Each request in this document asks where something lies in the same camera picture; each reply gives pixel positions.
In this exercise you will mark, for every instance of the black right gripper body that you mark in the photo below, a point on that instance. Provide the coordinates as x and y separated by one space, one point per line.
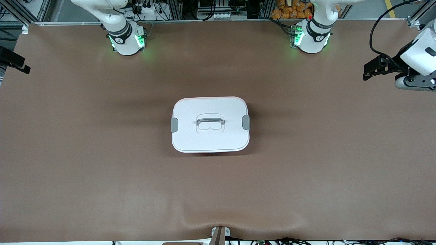
10 58

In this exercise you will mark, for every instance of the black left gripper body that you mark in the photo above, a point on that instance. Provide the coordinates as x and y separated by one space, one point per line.
395 64

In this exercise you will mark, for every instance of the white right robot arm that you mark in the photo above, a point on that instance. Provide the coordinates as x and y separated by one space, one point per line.
124 42

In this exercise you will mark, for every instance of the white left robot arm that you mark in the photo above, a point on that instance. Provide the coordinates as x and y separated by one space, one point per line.
315 34

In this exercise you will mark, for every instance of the pink plastic box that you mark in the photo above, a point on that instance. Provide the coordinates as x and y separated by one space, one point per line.
211 97

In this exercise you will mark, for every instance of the orange packets pile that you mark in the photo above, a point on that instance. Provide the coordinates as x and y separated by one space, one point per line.
289 13

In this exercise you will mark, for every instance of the white power strip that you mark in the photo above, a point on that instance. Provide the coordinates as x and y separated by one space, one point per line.
150 10

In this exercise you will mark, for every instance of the white connector block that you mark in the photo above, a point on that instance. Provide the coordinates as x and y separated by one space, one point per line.
223 16

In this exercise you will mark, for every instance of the brown table mat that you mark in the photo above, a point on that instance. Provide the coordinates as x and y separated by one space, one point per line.
218 190

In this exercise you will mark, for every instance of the aluminium frame strut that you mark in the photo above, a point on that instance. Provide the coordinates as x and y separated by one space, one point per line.
20 12
413 21

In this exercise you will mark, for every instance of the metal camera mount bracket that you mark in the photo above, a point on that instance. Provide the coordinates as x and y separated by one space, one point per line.
219 236

